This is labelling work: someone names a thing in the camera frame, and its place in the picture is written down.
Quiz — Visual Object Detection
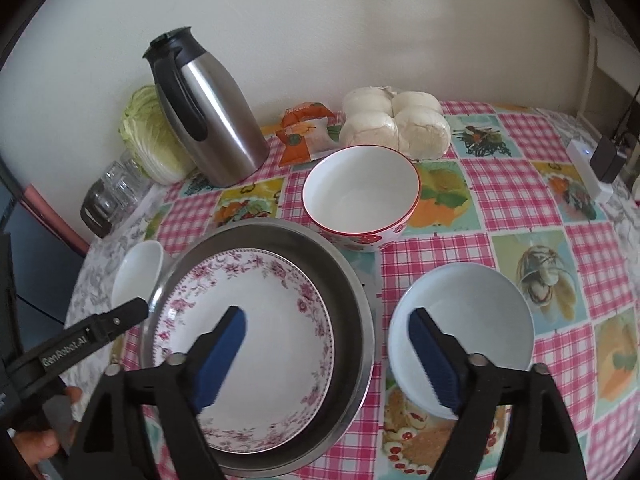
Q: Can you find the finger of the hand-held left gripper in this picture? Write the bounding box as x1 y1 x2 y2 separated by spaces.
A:
91 297 151 343

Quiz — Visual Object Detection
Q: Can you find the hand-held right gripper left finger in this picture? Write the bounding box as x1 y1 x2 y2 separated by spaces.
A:
67 306 247 480

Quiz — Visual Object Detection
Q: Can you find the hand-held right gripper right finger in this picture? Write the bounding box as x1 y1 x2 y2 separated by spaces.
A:
407 307 588 480

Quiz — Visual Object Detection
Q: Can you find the small white bowl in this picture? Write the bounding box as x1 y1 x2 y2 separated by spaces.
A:
111 240 165 311

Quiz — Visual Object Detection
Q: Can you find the light blue bowl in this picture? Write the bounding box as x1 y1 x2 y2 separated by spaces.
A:
387 262 535 420

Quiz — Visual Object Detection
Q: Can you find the round floral plate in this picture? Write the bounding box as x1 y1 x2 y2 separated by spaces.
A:
151 249 335 453

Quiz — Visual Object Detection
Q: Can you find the stainless steel pan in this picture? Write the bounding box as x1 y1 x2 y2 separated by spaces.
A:
140 218 376 478

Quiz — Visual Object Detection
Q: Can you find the strawberry print bowl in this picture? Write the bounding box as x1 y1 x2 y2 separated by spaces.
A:
302 145 421 253

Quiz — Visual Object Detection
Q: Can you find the person's left hand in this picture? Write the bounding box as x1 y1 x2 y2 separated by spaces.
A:
10 385 83 476

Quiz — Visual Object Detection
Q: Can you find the dark blue panel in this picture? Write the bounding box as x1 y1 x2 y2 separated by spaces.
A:
0 160 91 331

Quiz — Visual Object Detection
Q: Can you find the pink checkered tablecloth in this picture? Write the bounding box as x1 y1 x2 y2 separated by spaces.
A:
112 100 640 480

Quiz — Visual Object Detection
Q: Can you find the napa cabbage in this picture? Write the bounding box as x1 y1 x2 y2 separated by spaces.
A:
118 85 196 184

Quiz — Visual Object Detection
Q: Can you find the steel thermos jug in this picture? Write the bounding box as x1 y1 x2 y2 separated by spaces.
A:
142 25 271 188

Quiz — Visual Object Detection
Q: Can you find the orange snack packet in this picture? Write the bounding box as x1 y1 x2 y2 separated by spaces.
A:
276 102 346 167

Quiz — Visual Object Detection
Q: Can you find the bag of steamed buns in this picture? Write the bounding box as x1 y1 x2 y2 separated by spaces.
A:
339 86 451 158

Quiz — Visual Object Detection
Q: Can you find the white power strip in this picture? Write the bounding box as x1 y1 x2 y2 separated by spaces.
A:
566 140 614 204

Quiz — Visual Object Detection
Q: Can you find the black power adapter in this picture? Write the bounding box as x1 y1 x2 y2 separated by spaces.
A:
590 135 629 183

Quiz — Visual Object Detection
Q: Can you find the black cable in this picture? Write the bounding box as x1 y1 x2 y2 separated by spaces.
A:
614 87 640 143

